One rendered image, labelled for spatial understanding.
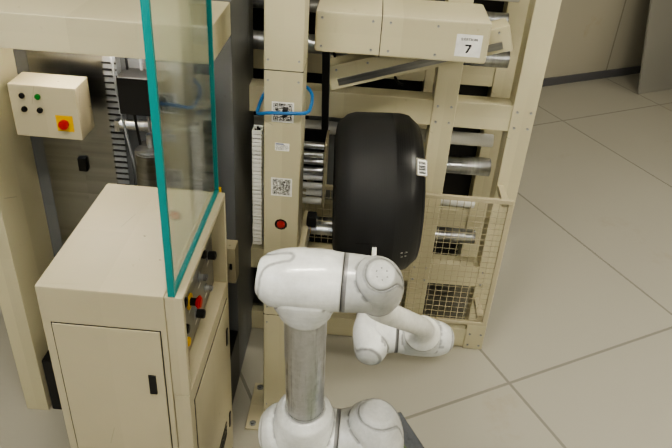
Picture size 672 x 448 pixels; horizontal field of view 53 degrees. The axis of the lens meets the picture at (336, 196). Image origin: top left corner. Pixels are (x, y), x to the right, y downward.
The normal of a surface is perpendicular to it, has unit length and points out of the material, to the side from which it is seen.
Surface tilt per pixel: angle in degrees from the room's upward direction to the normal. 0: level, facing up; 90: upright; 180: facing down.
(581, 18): 90
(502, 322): 0
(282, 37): 90
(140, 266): 0
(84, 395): 90
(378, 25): 90
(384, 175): 48
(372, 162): 41
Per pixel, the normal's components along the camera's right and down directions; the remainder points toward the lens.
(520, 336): 0.06, -0.85
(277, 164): -0.07, 0.52
